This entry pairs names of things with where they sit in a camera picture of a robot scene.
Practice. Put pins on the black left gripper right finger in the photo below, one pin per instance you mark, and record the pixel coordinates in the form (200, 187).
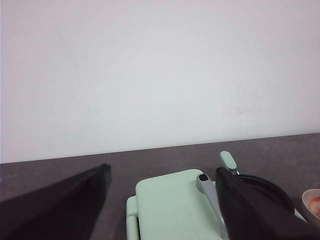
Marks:
(248, 215)

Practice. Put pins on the black round frying pan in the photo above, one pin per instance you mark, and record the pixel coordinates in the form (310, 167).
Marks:
(261, 185)

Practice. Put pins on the breakfast maker hinged lid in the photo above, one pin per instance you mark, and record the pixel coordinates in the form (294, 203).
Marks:
(175, 205)

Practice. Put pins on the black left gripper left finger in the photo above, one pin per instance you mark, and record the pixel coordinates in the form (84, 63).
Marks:
(65, 210)

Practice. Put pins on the mint green breakfast maker base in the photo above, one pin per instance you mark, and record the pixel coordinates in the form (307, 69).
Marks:
(131, 212)

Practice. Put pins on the beige ribbed bowl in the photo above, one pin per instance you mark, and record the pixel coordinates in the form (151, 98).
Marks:
(306, 197)

